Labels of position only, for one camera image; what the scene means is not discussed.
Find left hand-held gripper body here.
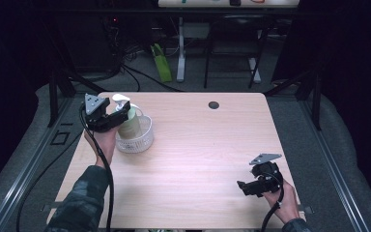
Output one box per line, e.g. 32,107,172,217
83,93,118,133

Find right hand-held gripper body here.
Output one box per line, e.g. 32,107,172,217
248,153,285,198

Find green pump bottle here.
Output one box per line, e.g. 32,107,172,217
111,93,143,140

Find white perforated plastic basket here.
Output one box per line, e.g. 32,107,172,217
114,102,155,155

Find person's left hand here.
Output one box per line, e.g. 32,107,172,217
83,126,121,169

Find person's right hand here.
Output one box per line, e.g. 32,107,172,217
262,178,300,225

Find black metal stand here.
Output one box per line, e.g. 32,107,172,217
263,69,324,131
46,67,109,129

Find green bag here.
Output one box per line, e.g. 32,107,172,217
150,43,173,83

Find white desk with legs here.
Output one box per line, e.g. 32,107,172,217
157,0,300,84

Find dark computer with red light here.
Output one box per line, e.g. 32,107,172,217
100,14,127,40

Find black chair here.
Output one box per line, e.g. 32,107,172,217
203,13,271,90

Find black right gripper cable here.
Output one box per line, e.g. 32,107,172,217
260,172,285,232

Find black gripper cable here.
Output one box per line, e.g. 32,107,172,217
78,102,115,232
260,172,285,232

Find bundle of black floor cables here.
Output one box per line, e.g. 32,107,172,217
107,18,185,94

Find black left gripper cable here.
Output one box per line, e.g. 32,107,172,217
78,102,115,232

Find aluminium floor rail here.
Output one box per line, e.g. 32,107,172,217
298,98,371,232
0,96,75,232

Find black floor cable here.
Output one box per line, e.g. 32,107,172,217
14,130,83,232

